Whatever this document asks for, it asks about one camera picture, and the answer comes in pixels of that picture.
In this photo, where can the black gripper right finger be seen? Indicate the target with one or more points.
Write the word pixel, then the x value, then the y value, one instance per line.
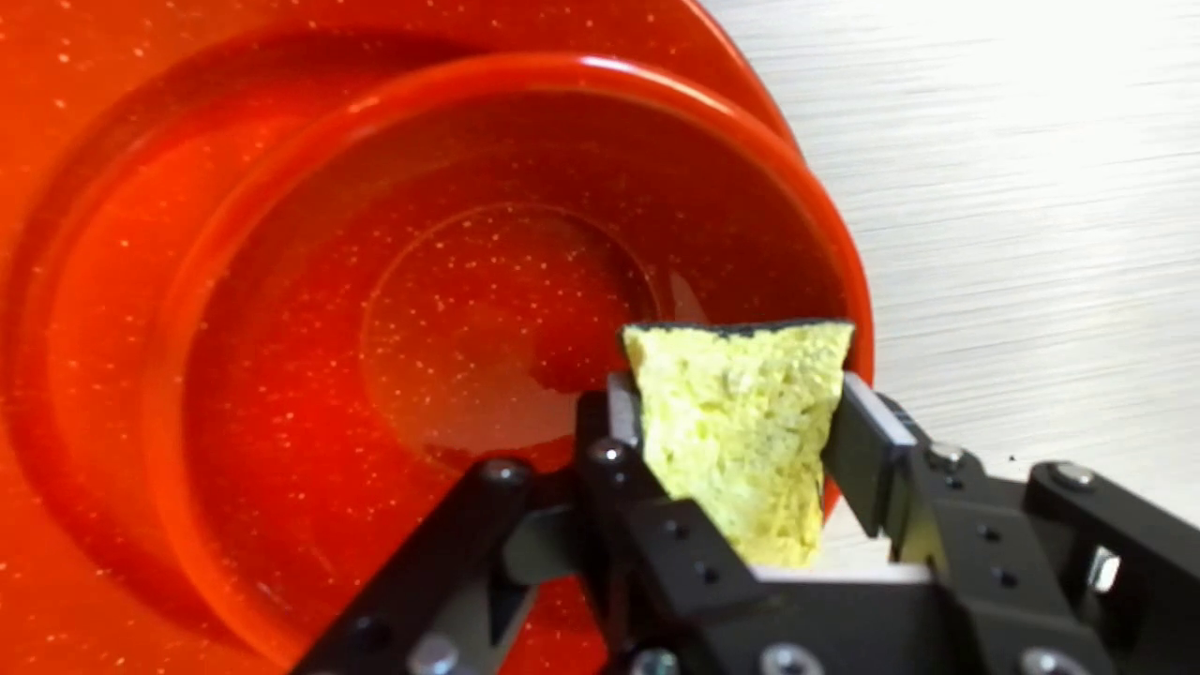
pixel 1000 562

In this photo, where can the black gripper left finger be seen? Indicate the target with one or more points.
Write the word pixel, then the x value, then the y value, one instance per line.
pixel 525 575

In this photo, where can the yellow green sponge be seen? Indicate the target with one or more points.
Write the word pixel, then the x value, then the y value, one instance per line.
pixel 738 437

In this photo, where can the red plate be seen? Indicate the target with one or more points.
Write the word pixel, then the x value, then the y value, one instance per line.
pixel 78 247

